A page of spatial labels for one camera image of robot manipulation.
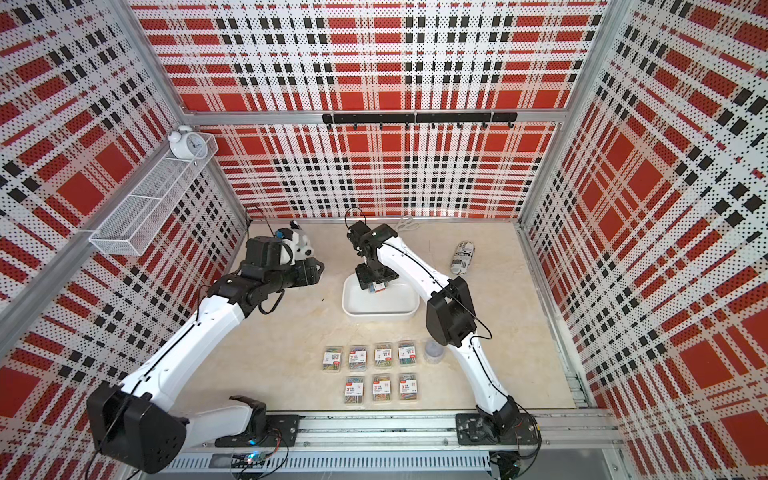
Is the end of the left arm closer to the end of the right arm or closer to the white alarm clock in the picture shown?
the end of the right arm

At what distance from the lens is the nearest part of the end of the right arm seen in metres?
0.68

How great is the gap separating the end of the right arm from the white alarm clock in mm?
510

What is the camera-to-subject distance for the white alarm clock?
811mm
